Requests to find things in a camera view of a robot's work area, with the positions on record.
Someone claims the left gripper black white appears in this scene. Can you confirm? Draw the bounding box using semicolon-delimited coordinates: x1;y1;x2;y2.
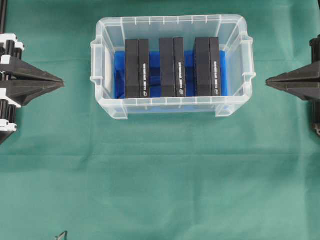
0;33;65;143

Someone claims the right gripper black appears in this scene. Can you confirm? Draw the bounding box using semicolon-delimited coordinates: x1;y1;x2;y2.
265;34;320;137

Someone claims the black camera box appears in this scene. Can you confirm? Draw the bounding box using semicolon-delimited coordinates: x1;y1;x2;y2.
125;39;151;99
159;37;187;98
194;37;222;97

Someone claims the blue liner in case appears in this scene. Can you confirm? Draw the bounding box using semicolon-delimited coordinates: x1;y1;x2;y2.
113;49;230;112

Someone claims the clear plastic storage case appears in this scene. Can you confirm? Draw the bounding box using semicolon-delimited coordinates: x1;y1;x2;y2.
90;14;256;120

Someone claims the black frame rail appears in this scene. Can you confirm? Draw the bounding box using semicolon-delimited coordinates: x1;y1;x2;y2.
0;0;8;35

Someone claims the small metal bracket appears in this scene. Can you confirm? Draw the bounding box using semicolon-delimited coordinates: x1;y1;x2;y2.
54;230;68;240

